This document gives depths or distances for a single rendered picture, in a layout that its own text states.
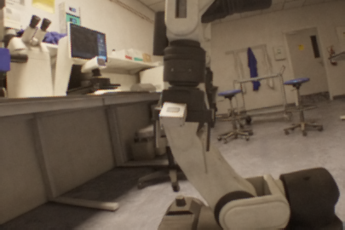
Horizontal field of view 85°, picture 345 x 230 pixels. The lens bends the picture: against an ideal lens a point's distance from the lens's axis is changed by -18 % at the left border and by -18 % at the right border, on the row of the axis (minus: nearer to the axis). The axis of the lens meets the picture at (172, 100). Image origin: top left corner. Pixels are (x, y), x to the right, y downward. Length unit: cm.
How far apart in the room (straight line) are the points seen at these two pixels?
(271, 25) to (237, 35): 102
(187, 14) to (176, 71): 11
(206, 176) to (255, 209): 17
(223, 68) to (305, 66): 232
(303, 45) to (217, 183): 613
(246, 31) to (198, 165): 613
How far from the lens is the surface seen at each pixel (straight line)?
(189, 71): 43
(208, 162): 66
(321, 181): 75
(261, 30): 665
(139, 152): 281
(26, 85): 105
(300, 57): 657
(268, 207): 68
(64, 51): 180
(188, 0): 45
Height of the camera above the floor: 64
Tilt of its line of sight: 1 degrees up
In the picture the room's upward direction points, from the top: 9 degrees counter-clockwise
